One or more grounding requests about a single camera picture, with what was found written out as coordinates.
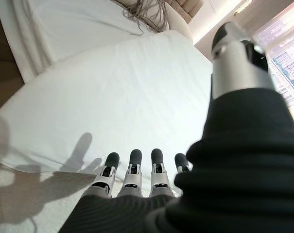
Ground textured white mattress pad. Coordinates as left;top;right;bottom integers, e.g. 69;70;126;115
0;159;128;233

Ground white duvet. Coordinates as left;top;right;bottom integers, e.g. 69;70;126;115
0;31;213;176

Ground window with white frame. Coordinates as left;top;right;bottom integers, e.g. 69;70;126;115
255;0;294;136

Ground beige fringed throw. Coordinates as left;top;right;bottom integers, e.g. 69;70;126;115
122;0;171;37

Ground white bed sheet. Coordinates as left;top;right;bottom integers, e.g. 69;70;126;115
0;0;194;76

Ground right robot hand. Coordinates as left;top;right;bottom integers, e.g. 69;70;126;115
56;21;294;233

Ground cream padded headboard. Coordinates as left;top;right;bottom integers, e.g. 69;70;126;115
146;0;237;46

